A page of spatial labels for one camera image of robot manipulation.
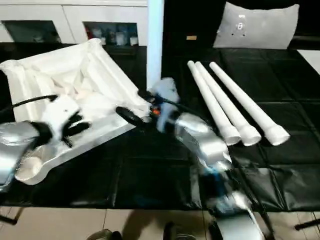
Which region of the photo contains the white plastic table top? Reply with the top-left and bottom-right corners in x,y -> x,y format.
0,38 -> 152,187

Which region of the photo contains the black box with yellow label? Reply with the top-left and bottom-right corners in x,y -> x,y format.
164,0 -> 228,50

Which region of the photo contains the dark grey robot foot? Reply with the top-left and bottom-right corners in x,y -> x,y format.
162,223 -> 198,240
86,228 -> 123,240

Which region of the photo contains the white cabinet with glass doors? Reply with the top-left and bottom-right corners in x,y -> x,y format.
0,0 -> 150,47

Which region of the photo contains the white plastic bag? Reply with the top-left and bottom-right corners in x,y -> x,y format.
215,1 -> 301,51

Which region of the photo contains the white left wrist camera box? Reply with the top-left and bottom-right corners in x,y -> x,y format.
41,96 -> 84,146

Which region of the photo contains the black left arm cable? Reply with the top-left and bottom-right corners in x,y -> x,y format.
0,94 -> 60,125

